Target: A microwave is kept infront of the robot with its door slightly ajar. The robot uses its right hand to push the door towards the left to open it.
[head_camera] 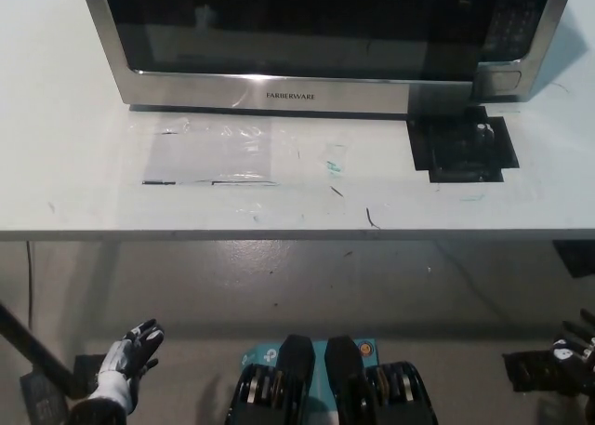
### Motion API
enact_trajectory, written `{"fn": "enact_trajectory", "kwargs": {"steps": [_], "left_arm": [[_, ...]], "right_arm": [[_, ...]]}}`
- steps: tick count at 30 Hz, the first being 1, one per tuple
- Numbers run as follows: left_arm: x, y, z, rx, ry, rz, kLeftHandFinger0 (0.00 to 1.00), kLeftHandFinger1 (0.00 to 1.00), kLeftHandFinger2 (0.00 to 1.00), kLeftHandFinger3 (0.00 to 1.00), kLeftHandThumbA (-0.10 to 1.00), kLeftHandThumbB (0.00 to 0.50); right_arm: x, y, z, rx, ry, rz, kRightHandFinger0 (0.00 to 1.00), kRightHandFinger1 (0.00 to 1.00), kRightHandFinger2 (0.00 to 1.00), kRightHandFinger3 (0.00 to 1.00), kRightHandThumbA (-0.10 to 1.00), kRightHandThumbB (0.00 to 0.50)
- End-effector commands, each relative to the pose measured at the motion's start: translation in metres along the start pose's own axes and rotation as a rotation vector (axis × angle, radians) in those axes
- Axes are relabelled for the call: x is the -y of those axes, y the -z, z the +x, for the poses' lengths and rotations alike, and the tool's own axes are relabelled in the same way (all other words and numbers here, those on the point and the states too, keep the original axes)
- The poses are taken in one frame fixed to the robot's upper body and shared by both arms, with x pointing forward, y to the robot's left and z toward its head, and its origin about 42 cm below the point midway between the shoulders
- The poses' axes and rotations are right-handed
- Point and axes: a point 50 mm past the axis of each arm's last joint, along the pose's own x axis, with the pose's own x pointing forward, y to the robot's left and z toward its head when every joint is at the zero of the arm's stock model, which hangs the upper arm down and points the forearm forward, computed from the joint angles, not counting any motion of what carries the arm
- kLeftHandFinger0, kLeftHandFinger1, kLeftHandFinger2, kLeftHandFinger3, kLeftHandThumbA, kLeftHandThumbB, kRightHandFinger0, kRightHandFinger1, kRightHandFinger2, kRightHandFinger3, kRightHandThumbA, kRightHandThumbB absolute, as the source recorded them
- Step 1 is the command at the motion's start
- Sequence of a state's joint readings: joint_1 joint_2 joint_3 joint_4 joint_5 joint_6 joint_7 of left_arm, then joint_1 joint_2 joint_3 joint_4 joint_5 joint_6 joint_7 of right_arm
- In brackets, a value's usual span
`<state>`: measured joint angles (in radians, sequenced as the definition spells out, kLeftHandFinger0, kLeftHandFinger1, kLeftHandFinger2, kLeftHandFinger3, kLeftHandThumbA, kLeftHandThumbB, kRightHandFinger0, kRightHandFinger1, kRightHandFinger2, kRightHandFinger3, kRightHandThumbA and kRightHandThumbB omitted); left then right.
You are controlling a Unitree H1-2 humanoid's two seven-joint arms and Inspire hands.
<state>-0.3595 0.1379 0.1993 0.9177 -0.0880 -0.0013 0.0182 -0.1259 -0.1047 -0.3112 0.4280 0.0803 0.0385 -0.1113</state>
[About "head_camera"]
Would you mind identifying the small clear tape piece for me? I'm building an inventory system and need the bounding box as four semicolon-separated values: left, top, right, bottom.
319;140;350;178

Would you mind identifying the stainless steel microwave body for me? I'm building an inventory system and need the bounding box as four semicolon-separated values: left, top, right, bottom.
472;0;577;104

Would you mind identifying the black printed floor plate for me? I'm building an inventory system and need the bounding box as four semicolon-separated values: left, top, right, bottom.
18;372;72;425

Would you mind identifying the clear plastic sheet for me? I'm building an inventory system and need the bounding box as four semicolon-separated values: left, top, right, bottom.
140;115;281;187

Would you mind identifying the small black floor patch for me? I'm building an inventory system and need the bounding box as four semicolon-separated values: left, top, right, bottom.
73;353;109;394

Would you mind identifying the large black floor patch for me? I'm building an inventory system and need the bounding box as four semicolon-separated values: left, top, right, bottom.
501;350;595;394

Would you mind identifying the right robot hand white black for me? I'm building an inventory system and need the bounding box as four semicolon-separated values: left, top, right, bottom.
550;307;595;366

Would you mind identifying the black tape patch with cutout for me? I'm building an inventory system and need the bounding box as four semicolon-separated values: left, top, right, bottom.
404;103;521;184

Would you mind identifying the teal printed box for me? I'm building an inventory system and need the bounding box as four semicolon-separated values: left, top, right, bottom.
240;339;378;366

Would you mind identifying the black slanted pole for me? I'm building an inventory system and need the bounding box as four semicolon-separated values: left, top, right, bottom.
0;299;90;401

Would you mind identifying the thin black hanging cable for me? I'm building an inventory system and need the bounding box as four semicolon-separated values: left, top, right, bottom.
24;240;37;326

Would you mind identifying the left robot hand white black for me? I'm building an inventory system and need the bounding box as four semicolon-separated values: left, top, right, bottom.
97;318;165;382

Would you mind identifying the black glass microwave door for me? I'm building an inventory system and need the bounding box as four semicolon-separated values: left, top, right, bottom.
77;0;481;120

